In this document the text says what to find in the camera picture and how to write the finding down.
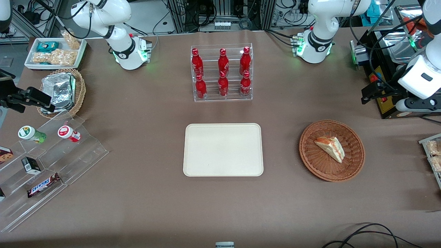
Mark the clear bag of crackers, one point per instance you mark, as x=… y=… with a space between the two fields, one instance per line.
x=434 y=148
x=436 y=164

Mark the red emergency stop button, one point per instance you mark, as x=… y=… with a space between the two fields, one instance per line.
x=373 y=78

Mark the red cola bottle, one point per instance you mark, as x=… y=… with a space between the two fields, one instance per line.
x=223 y=62
x=223 y=86
x=245 y=62
x=197 y=63
x=245 y=86
x=201 y=89

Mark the steel food pan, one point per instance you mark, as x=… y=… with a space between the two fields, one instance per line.
x=396 y=48

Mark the brown cookie box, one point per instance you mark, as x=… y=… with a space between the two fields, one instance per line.
x=5 y=155

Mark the white power strip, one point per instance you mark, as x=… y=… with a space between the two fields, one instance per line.
x=222 y=24

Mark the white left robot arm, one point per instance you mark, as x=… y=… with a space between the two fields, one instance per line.
x=317 y=41

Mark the white edge tray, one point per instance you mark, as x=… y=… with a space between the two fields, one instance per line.
x=434 y=182

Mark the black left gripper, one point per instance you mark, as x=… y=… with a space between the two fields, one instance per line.
x=390 y=91

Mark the white rectangular snack tray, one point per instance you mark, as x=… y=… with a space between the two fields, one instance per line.
x=31 y=62

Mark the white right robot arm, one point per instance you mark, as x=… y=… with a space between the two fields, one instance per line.
x=120 y=41

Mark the red yogurt drink bottle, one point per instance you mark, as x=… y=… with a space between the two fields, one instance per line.
x=67 y=132

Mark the black food warmer appliance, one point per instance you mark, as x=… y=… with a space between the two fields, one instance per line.
x=387 y=112

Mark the grey device at table edge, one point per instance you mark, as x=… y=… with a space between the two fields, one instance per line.
x=224 y=245

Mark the silver foil container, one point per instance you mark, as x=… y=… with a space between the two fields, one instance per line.
x=58 y=89

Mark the clear acrylic stepped shelf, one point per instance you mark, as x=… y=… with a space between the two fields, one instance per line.
x=82 y=155

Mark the round brown wicker basket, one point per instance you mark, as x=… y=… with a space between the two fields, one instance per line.
x=317 y=162

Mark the small black carton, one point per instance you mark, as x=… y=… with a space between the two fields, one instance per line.
x=31 y=166

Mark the dark wrapped snack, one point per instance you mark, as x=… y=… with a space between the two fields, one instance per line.
x=1 y=194

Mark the brown table cover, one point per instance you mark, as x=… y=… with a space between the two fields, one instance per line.
x=137 y=206

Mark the beige plastic serving tray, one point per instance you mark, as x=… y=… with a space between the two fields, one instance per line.
x=222 y=151

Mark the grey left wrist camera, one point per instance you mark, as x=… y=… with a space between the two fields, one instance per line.
x=404 y=105

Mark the large clear peanut snack bag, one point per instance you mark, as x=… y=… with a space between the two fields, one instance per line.
x=55 y=58

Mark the green yogurt drink bottle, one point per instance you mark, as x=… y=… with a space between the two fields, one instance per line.
x=29 y=133

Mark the clear acrylic bottle rack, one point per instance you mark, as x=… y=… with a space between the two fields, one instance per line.
x=212 y=98

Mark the teal paper sheet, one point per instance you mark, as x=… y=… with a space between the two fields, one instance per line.
x=376 y=13

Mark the triangular sandwich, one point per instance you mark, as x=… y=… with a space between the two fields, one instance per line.
x=331 y=148

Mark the small clear peanut snack bag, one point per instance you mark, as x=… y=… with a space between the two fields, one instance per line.
x=71 y=40

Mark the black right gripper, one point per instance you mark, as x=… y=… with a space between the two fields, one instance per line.
x=7 y=100

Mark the light wicker basket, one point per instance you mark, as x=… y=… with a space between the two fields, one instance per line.
x=80 y=93

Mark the snickers chocolate bar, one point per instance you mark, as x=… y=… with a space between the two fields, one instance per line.
x=43 y=186

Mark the teal snack packet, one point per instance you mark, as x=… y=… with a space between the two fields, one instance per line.
x=47 y=46

